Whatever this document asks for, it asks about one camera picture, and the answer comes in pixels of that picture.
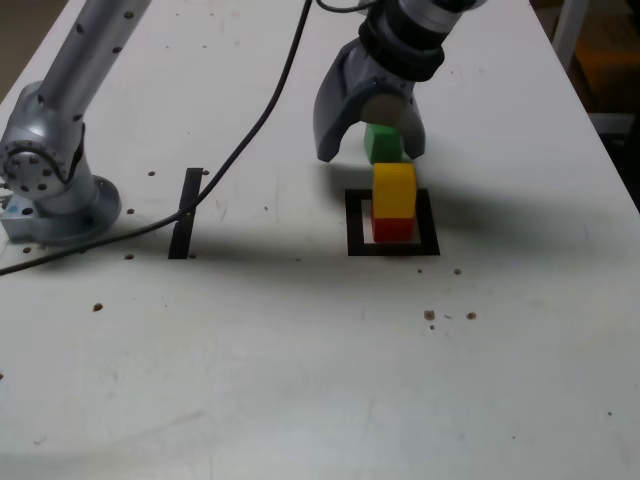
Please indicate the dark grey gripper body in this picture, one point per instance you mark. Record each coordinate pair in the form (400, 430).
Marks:
(392, 85)

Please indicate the black tape strip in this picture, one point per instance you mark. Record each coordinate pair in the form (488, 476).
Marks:
(180, 240)

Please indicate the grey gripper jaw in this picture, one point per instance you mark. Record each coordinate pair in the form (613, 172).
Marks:
(382, 107)
(335, 100)

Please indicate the green cube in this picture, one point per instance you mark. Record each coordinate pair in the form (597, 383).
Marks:
(382, 145)

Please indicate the white frame post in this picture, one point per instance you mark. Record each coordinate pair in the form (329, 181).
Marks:
(567, 25)

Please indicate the white board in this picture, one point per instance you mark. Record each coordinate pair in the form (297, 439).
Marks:
(615, 122)

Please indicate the black tape square outline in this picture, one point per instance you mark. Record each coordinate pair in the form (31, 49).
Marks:
(352, 225)

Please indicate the red cube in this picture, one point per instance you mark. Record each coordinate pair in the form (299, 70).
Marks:
(392, 230)

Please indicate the yellow cube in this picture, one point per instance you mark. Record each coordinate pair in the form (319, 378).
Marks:
(395, 192)

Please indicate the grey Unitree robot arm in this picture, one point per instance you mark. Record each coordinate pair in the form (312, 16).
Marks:
(85, 65)

